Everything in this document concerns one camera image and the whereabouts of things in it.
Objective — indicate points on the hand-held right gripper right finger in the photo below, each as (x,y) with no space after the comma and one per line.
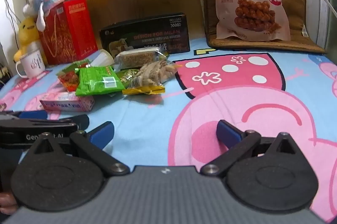
(227,132)

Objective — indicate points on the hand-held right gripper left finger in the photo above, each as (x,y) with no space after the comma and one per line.
(101,132)

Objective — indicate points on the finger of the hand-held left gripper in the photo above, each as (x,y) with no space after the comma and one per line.
(31,114)
(81,121)

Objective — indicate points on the yellow seed snack packet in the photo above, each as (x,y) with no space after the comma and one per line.
(155,72)

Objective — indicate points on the black tin box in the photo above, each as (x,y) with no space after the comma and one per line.
(147,32)

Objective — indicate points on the pink carton box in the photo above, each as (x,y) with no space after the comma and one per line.
(68,104)

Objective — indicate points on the red and green snack packet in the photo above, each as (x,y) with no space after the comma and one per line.
(69,79)

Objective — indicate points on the white enamel mug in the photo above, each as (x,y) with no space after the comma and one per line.
(33,63)

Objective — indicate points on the beige power strip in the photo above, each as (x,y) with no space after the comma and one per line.
(3,71)

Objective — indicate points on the small green gold snack packet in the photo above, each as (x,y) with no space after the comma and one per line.
(127,76)

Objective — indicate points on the white wrapper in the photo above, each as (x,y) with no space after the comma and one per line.
(101,58)

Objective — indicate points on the clear brown snack bar packet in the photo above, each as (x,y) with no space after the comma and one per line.
(137,58)

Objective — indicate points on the yellow plush toy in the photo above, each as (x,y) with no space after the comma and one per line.
(27,32)

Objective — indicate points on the red gift bag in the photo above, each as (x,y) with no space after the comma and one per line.
(71,32)

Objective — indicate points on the brown seat cushion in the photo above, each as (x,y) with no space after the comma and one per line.
(297,16)

